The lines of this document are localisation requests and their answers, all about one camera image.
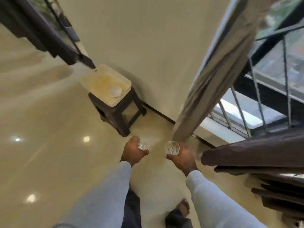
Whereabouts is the person's left hand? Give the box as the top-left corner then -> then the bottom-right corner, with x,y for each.
119,136 -> 149,167

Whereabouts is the person's right hand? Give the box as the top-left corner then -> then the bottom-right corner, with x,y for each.
166,142 -> 199,177

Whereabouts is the clear drinking glass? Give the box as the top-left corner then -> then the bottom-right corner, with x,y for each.
164,141 -> 180,155
137,137 -> 150,151

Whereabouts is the white round bowl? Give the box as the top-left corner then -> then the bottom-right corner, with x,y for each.
109,86 -> 122,98

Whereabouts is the light grey curtain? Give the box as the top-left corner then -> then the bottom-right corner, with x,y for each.
171,0 -> 281,143

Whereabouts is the dark brown curtain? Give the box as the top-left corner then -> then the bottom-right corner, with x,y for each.
0,0 -> 80,66

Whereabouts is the person's right forearm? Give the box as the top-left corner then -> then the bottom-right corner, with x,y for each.
186,170 -> 268,228

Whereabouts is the person's left forearm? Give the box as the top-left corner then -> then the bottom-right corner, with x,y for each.
53,161 -> 133,228

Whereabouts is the person's right foot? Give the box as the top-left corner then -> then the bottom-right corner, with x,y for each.
175,199 -> 190,218

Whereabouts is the dark grey plastic stool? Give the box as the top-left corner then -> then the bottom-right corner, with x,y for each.
88,87 -> 147,137

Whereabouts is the cream perforated plastic box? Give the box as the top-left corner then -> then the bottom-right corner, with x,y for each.
80,64 -> 132,108

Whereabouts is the rubber plant in grey pot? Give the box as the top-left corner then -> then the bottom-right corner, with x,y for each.
58,13 -> 81,43

